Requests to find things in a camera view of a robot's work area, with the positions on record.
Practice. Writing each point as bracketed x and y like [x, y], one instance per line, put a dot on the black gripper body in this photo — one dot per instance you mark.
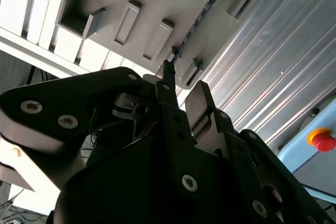
[126, 195]

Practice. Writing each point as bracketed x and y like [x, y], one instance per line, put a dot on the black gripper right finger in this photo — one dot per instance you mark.
[236, 155]

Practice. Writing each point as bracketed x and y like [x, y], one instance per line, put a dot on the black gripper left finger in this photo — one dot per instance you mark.
[65, 98]

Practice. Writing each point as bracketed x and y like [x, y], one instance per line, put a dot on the blue RAM stick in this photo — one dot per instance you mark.
[200, 17]

